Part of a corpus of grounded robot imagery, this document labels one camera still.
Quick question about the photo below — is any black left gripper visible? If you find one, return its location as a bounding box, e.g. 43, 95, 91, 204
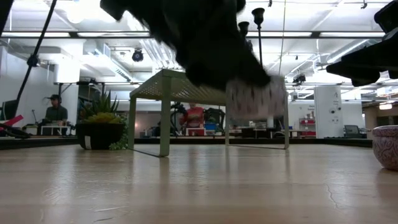
99, 0, 271, 91

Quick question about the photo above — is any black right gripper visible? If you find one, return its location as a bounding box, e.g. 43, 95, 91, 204
325, 0, 398, 88

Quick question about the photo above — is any patterned round candle tin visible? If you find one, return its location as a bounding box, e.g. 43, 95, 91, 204
225, 75, 287, 121
372, 124, 398, 171

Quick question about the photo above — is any tall black candlestick holder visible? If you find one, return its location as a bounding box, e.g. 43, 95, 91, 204
251, 7, 266, 68
238, 21, 253, 52

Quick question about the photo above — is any person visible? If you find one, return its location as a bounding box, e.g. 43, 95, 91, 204
44, 94, 69, 135
180, 104, 205, 137

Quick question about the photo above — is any small white table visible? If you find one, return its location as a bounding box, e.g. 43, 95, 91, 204
40, 125, 71, 136
185, 126, 208, 137

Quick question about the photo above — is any green perforated metal shelf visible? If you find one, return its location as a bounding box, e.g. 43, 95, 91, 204
128, 68, 291, 158

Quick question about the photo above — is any black ceiling spotlight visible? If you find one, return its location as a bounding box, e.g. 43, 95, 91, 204
292, 73, 307, 86
131, 48, 145, 63

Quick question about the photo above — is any white column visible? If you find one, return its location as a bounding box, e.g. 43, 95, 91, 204
313, 85, 345, 139

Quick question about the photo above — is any black office chair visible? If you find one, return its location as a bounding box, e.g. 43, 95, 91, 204
344, 124, 361, 139

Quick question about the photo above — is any red storage shelf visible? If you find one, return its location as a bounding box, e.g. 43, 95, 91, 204
298, 117, 317, 138

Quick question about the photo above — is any black overhead rig beam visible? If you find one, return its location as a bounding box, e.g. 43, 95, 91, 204
0, 30, 386, 40

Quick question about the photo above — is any succulent plant in black pot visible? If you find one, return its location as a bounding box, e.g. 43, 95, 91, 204
75, 90, 130, 152

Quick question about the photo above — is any black stand with round base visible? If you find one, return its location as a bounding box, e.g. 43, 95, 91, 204
14, 0, 58, 104

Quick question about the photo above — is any red object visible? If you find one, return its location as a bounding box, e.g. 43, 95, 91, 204
0, 114, 24, 128

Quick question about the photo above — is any black monitor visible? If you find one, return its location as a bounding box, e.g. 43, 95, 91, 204
0, 99, 19, 121

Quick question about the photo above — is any black table frame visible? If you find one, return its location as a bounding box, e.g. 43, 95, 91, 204
0, 136, 374, 150

